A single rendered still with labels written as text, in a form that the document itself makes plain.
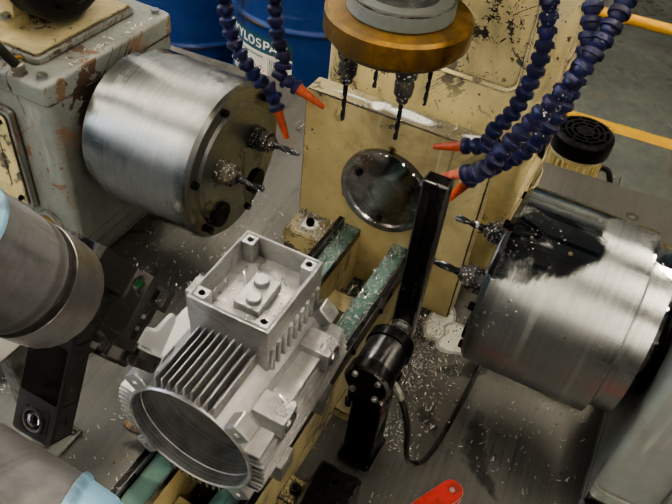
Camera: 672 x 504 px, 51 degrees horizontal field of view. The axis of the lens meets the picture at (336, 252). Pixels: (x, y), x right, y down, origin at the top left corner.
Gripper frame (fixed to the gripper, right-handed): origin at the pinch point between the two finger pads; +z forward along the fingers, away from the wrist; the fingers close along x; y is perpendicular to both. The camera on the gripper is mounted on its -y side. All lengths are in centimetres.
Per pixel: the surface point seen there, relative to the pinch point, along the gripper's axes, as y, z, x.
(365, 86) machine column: 53, 30, 5
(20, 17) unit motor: 35, 10, 50
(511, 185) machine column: 49, 37, -23
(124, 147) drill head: 23.8, 14.1, 26.0
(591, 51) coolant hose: 45, -8, -29
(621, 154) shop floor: 160, 220, -41
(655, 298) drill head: 32, 13, -45
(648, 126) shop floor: 186, 235, -47
